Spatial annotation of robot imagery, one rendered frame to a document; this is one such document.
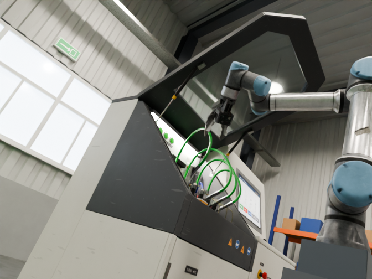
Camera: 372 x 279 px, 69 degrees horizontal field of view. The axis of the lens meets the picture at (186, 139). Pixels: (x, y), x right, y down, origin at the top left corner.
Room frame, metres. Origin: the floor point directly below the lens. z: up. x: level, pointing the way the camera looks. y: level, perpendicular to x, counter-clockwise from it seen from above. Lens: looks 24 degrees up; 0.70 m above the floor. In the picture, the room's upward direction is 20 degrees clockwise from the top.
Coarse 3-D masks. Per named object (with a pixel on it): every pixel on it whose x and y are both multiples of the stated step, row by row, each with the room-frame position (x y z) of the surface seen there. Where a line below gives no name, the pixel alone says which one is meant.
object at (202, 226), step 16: (192, 208) 1.04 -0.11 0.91; (208, 208) 1.12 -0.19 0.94; (192, 224) 1.07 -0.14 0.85; (208, 224) 1.14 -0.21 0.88; (224, 224) 1.23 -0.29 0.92; (192, 240) 1.09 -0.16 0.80; (208, 240) 1.16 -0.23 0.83; (224, 240) 1.25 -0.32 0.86; (240, 240) 1.36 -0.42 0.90; (224, 256) 1.28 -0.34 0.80; (240, 256) 1.39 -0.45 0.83
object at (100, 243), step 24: (96, 216) 1.33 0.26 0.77; (72, 240) 1.39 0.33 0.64; (96, 240) 1.27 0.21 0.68; (120, 240) 1.18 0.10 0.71; (144, 240) 1.09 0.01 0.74; (168, 240) 1.01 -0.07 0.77; (72, 264) 1.34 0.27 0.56; (96, 264) 1.23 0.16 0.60; (120, 264) 1.14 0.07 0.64; (144, 264) 1.06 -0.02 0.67
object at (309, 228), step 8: (272, 224) 6.46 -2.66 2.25; (288, 224) 6.36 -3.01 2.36; (296, 224) 6.25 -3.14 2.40; (304, 224) 6.00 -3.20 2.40; (312, 224) 5.88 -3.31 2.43; (320, 224) 5.76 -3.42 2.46; (272, 232) 6.43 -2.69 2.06; (280, 232) 6.32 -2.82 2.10; (288, 232) 6.13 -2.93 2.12; (296, 232) 5.99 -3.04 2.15; (304, 232) 5.85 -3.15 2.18; (312, 232) 5.75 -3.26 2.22; (368, 232) 5.04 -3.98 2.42; (272, 240) 6.45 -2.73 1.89; (288, 240) 6.91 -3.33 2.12; (296, 240) 6.76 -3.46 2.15; (368, 240) 5.04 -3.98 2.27
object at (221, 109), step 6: (222, 96) 1.00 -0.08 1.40; (222, 102) 1.03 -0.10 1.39; (228, 102) 0.98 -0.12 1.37; (234, 102) 0.98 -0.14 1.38; (216, 108) 1.05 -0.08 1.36; (222, 108) 1.04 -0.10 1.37; (228, 108) 1.00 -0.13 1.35; (216, 114) 1.07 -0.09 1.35; (222, 114) 1.02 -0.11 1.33; (228, 114) 1.02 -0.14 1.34; (216, 120) 1.04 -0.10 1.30; (222, 120) 1.04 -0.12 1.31; (228, 120) 1.04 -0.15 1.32
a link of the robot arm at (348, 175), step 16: (368, 64) 0.66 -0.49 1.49; (352, 80) 0.71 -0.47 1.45; (368, 80) 0.66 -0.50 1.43; (352, 96) 0.72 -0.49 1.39; (368, 96) 0.67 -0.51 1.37; (352, 112) 0.71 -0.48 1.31; (368, 112) 0.67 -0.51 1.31; (352, 128) 0.70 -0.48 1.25; (368, 128) 0.67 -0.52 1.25; (352, 144) 0.69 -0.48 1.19; (368, 144) 0.67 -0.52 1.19; (336, 160) 0.73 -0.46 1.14; (352, 160) 0.68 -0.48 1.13; (368, 160) 0.66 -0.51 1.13; (336, 176) 0.69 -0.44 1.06; (352, 176) 0.67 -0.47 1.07; (368, 176) 0.65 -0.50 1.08; (336, 192) 0.71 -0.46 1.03; (352, 192) 0.67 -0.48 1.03; (368, 192) 0.65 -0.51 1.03; (352, 208) 0.73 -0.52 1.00
